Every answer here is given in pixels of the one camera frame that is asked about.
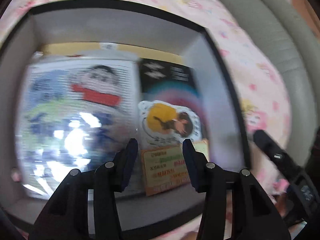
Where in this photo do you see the yellow flat packet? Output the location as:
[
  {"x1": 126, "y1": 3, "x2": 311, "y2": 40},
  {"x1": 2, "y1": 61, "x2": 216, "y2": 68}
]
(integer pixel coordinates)
[{"x1": 40, "y1": 43, "x2": 185, "y2": 57}]

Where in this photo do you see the clear cartoon zip pouch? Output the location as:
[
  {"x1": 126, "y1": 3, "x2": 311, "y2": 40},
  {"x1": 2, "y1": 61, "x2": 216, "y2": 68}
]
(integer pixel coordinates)
[{"x1": 15, "y1": 50, "x2": 140, "y2": 200}]

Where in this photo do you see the orange printed card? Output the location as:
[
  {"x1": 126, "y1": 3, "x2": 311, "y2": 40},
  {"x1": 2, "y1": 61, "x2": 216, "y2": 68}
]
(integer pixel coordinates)
[{"x1": 141, "y1": 140, "x2": 209, "y2": 196}]

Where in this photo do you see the yellow figure sticker card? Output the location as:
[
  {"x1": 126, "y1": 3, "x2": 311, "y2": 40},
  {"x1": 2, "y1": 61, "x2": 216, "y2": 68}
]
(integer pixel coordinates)
[{"x1": 137, "y1": 100, "x2": 203, "y2": 147}]

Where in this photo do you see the pink printed blanket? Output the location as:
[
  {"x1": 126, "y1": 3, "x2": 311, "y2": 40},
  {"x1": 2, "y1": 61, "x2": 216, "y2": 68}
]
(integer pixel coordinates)
[{"x1": 0, "y1": 0, "x2": 293, "y2": 240}]

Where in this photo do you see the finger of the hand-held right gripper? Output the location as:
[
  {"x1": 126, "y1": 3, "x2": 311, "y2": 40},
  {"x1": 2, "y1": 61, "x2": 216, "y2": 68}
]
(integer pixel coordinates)
[{"x1": 253, "y1": 129, "x2": 304, "y2": 179}]

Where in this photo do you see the black storage box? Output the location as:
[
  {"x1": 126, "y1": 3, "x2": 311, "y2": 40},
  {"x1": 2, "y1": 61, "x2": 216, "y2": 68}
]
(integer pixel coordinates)
[{"x1": 0, "y1": 2, "x2": 252, "y2": 233}]

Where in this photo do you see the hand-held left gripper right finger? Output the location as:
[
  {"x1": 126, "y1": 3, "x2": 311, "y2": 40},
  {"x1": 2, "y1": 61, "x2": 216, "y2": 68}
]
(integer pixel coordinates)
[{"x1": 182, "y1": 139, "x2": 292, "y2": 240}]

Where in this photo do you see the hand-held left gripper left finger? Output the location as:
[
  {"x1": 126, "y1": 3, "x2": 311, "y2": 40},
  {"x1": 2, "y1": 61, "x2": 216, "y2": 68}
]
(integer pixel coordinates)
[{"x1": 29, "y1": 138, "x2": 138, "y2": 240}]

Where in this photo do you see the person's leg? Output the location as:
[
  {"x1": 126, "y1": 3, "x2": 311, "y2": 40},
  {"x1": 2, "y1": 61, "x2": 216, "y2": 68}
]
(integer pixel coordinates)
[{"x1": 291, "y1": 0, "x2": 320, "y2": 30}]

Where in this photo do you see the black screen protector box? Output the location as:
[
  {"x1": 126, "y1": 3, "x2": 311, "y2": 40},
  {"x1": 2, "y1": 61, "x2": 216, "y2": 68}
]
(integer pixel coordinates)
[{"x1": 137, "y1": 58, "x2": 208, "y2": 140}]

